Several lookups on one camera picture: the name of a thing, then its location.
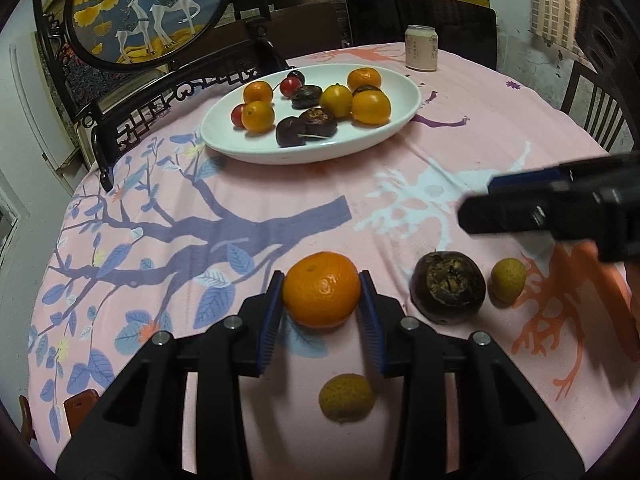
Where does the small red cherry tomato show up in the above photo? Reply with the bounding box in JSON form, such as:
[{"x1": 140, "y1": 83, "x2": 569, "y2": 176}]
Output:
[{"x1": 230, "y1": 103, "x2": 245, "y2": 129}]

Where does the large orange mandarin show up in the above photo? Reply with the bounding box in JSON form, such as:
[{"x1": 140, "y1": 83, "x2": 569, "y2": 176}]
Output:
[{"x1": 282, "y1": 252, "x2": 361, "y2": 330}]

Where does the round deer painting screen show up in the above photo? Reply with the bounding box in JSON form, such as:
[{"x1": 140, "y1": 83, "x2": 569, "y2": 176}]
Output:
[{"x1": 31, "y1": 0, "x2": 274, "y2": 124}]

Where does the person's right hand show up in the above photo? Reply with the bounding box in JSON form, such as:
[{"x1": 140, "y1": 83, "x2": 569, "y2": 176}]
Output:
[{"x1": 625, "y1": 261, "x2": 640, "y2": 324}]

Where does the dark purple plum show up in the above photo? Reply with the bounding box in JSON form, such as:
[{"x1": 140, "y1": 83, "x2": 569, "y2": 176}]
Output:
[{"x1": 276, "y1": 116, "x2": 306, "y2": 148}]

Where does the oval orange kumquat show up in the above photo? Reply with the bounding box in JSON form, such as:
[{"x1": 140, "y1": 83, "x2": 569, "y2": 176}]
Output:
[{"x1": 352, "y1": 90, "x2": 392, "y2": 127}]

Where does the dark wooden side chair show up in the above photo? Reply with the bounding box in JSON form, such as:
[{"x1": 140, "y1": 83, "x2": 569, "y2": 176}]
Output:
[{"x1": 561, "y1": 61, "x2": 634, "y2": 153}]

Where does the small orange mandarin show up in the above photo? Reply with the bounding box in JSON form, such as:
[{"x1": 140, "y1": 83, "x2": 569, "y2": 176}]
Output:
[{"x1": 243, "y1": 80, "x2": 273, "y2": 104}]

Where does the large dark water chestnut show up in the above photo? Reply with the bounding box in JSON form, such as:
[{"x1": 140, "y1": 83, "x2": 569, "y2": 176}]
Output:
[{"x1": 409, "y1": 252, "x2": 487, "y2": 325}]

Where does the white oval plate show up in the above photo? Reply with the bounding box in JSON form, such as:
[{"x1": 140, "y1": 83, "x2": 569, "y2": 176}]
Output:
[{"x1": 200, "y1": 64, "x2": 422, "y2": 166}]

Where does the pink deer print tablecloth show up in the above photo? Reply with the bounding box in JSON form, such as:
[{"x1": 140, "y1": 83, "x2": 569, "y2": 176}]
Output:
[{"x1": 27, "y1": 53, "x2": 639, "y2": 464}]

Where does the yellow round tomato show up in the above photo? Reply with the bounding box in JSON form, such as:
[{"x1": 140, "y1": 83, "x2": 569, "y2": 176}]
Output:
[{"x1": 319, "y1": 84, "x2": 352, "y2": 119}]

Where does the black carved wooden chair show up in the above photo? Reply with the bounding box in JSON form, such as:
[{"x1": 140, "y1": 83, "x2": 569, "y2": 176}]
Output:
[{"x1": 90, "y1": 34, "x2": 289, "y2": 194}]

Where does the brown leather phone case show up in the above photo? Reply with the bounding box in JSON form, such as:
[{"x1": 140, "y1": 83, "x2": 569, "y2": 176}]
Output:
[{"x1": 64, "y1": 389, "x2": 100, "y2": 434}]

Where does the tan longan front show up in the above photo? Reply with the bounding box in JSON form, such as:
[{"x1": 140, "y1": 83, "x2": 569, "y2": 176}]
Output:
[{"x1": 489, "y1": 258, "x2": 526, "y2": 306}]

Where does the dark purple cherry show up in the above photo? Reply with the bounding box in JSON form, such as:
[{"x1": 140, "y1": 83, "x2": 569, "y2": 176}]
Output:
[{"x1": 288, "y1": 70, "x2": 306, "y2": 84}]

